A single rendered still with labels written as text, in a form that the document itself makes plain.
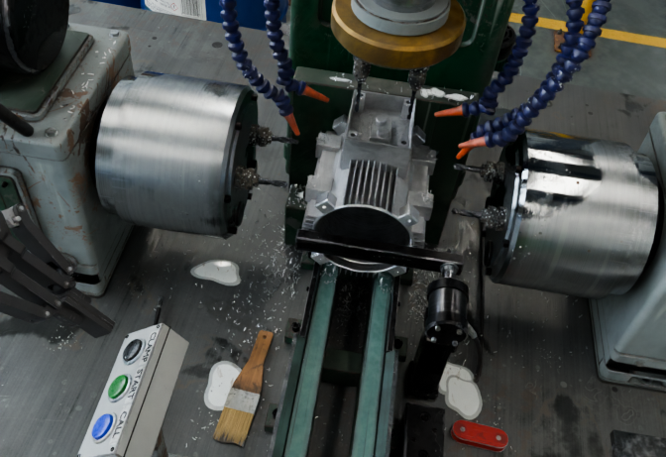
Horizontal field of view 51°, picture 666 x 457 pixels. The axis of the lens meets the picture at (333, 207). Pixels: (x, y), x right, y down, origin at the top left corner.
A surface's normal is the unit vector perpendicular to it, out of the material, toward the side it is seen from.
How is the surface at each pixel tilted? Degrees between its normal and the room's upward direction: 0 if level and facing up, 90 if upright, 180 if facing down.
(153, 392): 50
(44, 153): 90
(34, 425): 0
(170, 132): 32
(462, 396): 0
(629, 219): 43
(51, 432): 0
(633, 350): 90
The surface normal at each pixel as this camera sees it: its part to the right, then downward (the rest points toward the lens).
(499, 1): -0.15, 0.73
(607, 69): 0.07, -0.67
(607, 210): -0.04, -0.06
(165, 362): 0.81, -0.31
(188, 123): 0.00, -0.31
